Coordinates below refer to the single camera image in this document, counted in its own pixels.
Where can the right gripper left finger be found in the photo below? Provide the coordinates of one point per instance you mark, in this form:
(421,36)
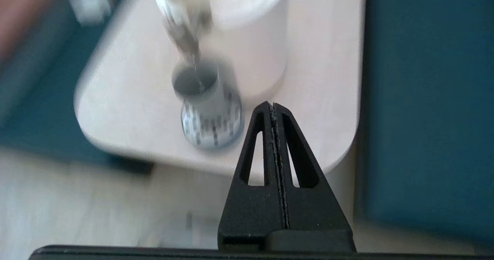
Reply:
(247,213)

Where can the grey plastic cup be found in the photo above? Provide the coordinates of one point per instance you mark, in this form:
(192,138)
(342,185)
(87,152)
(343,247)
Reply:
(210,102)

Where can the clear water dispenser white base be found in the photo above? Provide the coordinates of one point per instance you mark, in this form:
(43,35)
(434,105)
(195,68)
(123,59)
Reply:
(251,40)

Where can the grey-blue ribbed sofa backrest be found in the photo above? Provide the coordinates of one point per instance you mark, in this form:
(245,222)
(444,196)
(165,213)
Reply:
(42,67)

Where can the large blue perforated drip tray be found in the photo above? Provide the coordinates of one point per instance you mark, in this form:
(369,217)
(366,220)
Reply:
(212,130)

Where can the steel water dispenser tap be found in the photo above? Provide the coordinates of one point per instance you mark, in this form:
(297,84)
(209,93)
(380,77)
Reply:
(185,28)

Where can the pink sofa bolster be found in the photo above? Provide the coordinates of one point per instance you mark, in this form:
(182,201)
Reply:
(23,9)

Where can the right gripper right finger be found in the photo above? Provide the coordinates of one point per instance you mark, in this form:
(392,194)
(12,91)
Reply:
(316,217)

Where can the white paper napkins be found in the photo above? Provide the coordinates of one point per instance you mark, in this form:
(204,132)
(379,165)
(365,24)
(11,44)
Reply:
(90,3)

